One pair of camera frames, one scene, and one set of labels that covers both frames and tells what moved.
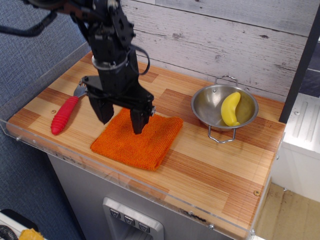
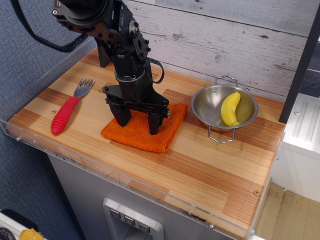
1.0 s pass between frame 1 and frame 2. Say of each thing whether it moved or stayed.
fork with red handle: stayed
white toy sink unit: stayed
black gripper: moved
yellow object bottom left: stayed
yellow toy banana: stayed
